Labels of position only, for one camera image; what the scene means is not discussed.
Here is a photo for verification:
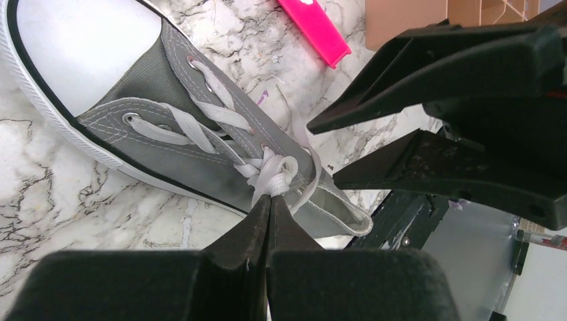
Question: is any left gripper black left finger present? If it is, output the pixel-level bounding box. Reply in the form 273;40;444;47
7;195;271;320

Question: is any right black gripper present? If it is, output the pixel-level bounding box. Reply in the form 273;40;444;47
308;2;566;231

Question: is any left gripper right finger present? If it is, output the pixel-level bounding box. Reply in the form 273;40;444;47
267;197;459;320

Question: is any grey canvas sneaker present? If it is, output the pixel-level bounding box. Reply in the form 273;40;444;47
1;1;373;238

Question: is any orange plastic organizer tray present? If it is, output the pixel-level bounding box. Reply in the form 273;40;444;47
365;0;541;51

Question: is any pink plastic bar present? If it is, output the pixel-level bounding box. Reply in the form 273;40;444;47
277;0;352;69

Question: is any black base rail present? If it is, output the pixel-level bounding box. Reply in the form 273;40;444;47
346;191;449;249

